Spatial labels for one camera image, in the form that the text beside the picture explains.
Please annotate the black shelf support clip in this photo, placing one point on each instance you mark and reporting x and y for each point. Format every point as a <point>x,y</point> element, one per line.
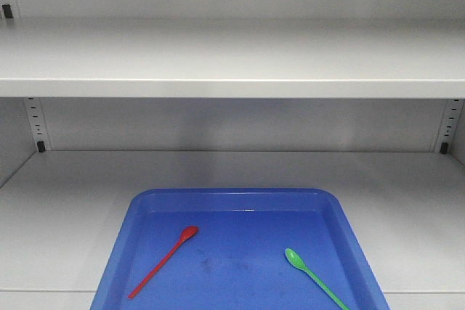
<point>41,146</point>

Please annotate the upper black shelf clip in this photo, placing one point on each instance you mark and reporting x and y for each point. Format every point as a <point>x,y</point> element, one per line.
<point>7,11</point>

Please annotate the right black shelf clip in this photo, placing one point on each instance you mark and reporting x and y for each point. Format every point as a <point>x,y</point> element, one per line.
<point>444,148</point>

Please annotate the grey cabinet shelf board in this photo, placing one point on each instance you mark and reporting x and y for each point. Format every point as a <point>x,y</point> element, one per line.
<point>355,59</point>

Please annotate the blue plastic tray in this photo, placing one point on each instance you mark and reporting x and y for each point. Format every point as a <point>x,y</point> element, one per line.
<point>237,259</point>

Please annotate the green plastic spoon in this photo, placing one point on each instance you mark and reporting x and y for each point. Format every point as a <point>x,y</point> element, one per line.
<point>296,261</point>

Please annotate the red plastic spoon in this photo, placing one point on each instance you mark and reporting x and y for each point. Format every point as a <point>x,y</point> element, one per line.
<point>185,235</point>

